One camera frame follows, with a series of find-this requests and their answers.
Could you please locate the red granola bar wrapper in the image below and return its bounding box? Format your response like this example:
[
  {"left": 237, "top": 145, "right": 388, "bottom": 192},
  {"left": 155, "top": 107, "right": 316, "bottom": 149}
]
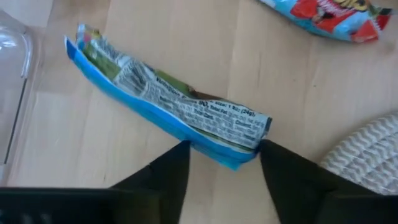
[{"left": 257, "top": 0, "right": 393, "bottom": 44}]

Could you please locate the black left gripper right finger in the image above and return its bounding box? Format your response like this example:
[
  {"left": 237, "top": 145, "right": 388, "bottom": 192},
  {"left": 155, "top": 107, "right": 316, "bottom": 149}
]
[{"left": 259, "top": 139, "right": 376, "bottom": 224}]

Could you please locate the green blue granola bar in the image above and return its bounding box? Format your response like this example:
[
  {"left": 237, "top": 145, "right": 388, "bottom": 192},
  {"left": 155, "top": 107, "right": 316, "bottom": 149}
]
[{"left": 63, "top": 23, "right": 274, "bottom": 172}]

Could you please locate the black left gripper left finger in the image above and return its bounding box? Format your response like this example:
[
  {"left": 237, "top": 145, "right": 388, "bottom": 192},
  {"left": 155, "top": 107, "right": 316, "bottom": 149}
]
[{"left": 110, "top": 140, "right": 192, "bottom": 224}]

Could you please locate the clear plastic bin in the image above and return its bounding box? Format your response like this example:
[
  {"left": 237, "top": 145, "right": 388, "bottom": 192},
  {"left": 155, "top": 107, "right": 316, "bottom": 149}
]
[{"left": 0, "top": 9, "right": 43, "bottom": 184}]

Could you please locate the grey woven round mat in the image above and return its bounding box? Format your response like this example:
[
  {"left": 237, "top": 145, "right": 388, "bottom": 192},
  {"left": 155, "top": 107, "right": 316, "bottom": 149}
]
[{"left": 319, "top": 111, "right": 398, "bottom": 196}]

